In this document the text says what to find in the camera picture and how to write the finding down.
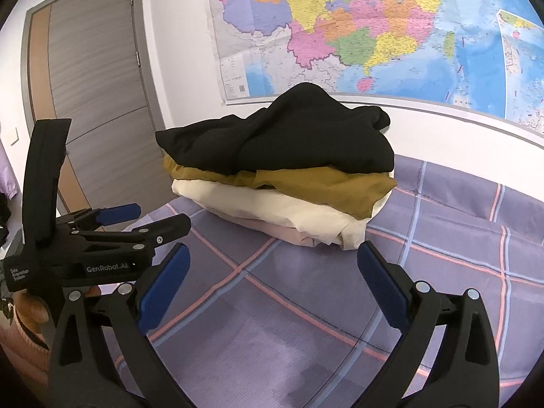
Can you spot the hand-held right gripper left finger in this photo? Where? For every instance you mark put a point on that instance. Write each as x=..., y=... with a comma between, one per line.
x=163, y=293

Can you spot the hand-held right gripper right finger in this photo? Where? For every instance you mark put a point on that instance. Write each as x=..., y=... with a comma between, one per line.
x=382, y=289

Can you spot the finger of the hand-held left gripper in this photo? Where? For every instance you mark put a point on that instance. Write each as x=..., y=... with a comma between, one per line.
x=168, y=226
x=114, y=213

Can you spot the black garment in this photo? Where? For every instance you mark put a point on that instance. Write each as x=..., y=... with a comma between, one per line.
x=289, y=136

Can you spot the person's left forearm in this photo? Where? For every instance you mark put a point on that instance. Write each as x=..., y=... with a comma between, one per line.
x=21, y=344

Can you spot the person's left hand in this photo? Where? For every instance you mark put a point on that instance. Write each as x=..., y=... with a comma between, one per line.
x=32, y=308

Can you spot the light purple cloth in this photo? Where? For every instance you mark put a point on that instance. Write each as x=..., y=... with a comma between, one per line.
x=6, y=170

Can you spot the purple plaid bed sheet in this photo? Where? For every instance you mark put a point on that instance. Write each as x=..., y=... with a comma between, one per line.
x=297, y=327

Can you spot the cream garment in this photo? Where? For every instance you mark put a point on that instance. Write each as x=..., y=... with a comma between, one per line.
x=263, y=208

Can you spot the pale pink garment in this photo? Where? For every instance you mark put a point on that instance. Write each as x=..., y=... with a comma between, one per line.
x=276, y=234

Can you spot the olive garment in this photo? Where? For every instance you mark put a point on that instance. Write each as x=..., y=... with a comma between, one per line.
x=340, y=187

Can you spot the grey wooden door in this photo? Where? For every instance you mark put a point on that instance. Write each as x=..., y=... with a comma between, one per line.
x=97, y=72

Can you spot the beige wall switch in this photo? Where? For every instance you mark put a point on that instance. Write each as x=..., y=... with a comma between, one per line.
x=9, y=137

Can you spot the colourful wall map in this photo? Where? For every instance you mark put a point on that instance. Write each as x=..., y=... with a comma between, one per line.
x=361, y=29

